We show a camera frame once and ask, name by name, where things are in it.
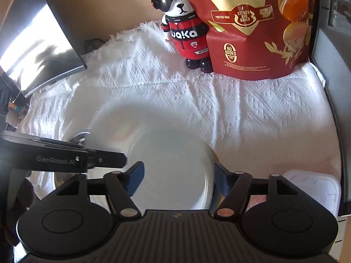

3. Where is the white textured cloth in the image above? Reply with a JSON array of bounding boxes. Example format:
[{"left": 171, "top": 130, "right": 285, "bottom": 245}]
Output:
[{"left": 16, "top": 19, "right": 342, "bottom": 220}]

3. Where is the bear figurine in red suit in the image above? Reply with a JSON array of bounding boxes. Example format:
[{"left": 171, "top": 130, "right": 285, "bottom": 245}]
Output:
[{"left": 149, "top": 0, "right": 214, "bottom": 73}]

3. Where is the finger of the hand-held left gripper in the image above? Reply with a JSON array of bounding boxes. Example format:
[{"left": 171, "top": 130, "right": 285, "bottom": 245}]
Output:
[
  {"left": 87, "top": 149, "right": 128, "bottom": 169},
  {"left": 0, "top": 133, "right": 92, "bottom": 152}
]

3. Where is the red snack bag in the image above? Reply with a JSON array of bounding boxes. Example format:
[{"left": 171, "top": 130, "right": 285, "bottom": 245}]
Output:
[{"left": 175, "top": 0, "right": 316, "bottom": 81}]

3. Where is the black computer monitor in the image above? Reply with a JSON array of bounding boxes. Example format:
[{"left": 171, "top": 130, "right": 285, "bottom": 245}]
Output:
[{"left": 0, "top": 0, "right": 88, "bottom": 98}]

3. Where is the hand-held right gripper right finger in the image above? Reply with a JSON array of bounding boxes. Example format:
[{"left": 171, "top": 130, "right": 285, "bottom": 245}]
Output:
[{"left": 214, "top": 162, "right": 299, "bottom": 220}]

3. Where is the white foam tray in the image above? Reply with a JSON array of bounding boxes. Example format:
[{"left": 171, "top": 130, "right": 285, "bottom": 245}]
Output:
[{"left": 282, "top": 170, "right": 342, "bottom": 217}]

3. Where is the stainless steel bowl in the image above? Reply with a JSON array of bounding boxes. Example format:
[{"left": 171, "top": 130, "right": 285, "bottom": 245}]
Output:
[{"left": 52, "top": 129, "right": 92, "bottom": 198}]

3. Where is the white gold-rimmed bowl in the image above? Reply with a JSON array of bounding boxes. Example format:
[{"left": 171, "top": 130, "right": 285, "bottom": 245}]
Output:
[{"left": 85, "top": 107, "right": 220, "bottom": 211}]

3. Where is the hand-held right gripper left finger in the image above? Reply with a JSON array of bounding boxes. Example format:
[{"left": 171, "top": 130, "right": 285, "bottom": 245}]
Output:
[{"left": 56, "top": 162, "right": 144, "bottom": 220}]

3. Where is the black cable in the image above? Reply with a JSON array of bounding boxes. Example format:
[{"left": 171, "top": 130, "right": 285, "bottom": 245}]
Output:
[{"left": 84, "top": 38, "right": 103, "bottom": 54}]

